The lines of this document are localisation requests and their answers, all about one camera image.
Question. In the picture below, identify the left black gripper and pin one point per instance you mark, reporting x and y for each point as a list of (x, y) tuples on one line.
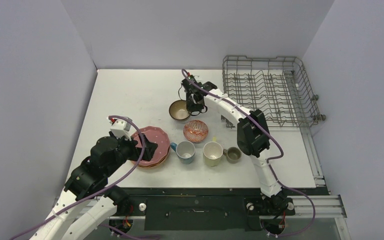
[(137, 152)]

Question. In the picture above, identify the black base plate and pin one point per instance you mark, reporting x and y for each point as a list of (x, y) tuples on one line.
[(200, 209)]

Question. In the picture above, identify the red patterned bowl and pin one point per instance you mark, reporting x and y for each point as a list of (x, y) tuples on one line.
[(195, 131)]

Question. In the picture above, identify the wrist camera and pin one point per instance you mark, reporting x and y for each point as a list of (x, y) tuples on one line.
[(194, 78), (120, 128)]

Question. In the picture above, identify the pale yellow mug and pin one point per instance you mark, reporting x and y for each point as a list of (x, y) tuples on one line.
[(212, 153)]

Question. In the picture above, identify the grey wire dish rack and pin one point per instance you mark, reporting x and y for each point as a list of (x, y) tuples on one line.
[(279, 87)]

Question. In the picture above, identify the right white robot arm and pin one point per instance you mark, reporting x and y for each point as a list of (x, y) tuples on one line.
[(252, 136)]

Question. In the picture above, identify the pink dotted plate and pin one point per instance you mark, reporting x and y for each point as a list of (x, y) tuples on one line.
[(159, 136)]

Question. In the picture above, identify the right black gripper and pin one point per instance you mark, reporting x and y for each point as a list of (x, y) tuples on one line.
[(194, 103)]

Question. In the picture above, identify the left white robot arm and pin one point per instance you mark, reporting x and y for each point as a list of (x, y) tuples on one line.
[(87, 199)]

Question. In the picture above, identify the blue floral mug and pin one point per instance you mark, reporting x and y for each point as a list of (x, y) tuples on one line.
[(185, 151)]

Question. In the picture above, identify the black patterned bowl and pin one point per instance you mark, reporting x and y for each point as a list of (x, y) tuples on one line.
[(178, 110)]

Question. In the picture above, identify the small grey cup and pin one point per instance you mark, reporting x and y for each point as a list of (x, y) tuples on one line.
[(233, 154)]

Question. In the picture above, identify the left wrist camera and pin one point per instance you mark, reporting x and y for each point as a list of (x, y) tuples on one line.
[(120, 128)]

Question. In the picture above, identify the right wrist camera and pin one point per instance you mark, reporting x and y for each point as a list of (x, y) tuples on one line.
[(194, 78)]

